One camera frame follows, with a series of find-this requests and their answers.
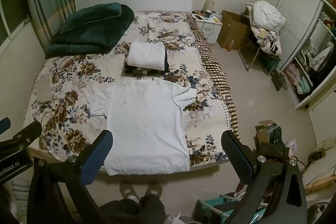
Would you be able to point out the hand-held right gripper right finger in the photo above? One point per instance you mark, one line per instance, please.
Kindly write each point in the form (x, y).
(236, 153)

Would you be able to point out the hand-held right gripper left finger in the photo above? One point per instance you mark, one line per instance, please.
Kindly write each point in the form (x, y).
(95, 158)

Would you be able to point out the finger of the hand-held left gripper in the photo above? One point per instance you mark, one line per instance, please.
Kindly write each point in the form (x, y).
(4, 125)
(23, 134)

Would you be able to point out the white t-shirt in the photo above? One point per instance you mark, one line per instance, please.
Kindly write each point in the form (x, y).
(147, 121)

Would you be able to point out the pile of clothes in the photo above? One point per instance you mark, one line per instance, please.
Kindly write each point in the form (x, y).
(266, 22)

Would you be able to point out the small open cardboard box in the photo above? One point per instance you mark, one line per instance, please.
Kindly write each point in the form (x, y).
(265, 132)

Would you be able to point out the black textured roll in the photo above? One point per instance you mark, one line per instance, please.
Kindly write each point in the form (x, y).
(273, 150)

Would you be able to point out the beige slipper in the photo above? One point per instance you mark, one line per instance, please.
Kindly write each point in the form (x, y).
(128, 190)
(155, 190)

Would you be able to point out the floral patterned bedsheet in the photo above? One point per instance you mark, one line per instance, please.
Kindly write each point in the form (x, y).
(65, 98)

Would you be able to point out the teal shoe rack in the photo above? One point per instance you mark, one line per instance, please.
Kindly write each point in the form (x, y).
(218, 207)

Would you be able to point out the person's legs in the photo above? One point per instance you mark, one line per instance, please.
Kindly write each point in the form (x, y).
(131, 209)

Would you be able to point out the brown bottle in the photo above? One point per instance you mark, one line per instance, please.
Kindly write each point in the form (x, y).
(231, 46)

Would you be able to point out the window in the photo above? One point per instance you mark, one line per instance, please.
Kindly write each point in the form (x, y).
(13, 16)

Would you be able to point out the folded white garment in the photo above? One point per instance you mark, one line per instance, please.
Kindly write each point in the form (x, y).
(145, 53)

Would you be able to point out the large cardboard box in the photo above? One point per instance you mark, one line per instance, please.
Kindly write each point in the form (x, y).
(233, 29)

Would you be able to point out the dark green blanket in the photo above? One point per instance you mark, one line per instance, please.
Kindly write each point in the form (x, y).
(89, 27)

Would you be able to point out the white nightstand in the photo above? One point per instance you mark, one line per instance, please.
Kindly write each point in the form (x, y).
(210, 29)

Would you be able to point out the white wardrobe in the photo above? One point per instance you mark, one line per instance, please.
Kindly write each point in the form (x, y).
(299, 37)

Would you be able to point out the dark cup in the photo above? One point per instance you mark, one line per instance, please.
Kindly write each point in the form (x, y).
(208, 14)

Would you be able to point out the metal frame chair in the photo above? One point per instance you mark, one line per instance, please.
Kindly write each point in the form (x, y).
(249, 56)

